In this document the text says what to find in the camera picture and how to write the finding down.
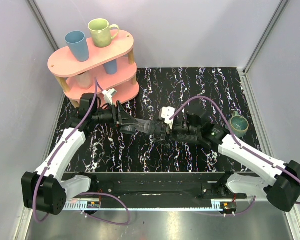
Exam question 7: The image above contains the black corrugated hose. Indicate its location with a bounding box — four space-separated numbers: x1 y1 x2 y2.
149 122 203 145

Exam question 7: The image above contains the clear plastic canister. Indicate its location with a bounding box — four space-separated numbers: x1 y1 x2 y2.
120 119 155 135

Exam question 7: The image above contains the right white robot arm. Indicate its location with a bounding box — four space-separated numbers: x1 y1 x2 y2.
146 107 300 212

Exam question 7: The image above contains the blue cup middle shelf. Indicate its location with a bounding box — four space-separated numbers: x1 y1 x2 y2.
103 59 118 75

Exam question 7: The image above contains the white faceted cup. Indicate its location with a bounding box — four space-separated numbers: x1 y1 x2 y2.
75 71 93 90

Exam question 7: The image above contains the pink three-tier wooden shelf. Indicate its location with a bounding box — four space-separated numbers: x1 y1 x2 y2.
47 30 140 107

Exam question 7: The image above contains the teal ceramic cup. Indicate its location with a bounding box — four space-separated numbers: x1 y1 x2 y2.
226 111 250 138

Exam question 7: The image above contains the blue plastic tumbler on top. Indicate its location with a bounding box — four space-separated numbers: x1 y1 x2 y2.
65 30 90 62

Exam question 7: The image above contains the green ceramic mug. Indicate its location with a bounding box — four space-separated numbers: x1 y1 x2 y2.
88 18 120 48

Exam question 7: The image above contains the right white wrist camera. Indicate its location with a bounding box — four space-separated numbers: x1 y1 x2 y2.
159 106 176 127

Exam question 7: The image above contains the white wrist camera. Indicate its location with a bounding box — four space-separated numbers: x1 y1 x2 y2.
102 88 117 105
159 106 176 127

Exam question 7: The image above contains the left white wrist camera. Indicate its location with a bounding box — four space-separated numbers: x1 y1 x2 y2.
102 88 117 105

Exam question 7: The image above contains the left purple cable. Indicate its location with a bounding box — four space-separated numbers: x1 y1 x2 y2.
32 77 105 223

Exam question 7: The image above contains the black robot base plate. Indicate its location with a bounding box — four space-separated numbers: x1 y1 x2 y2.
90 172 247 210

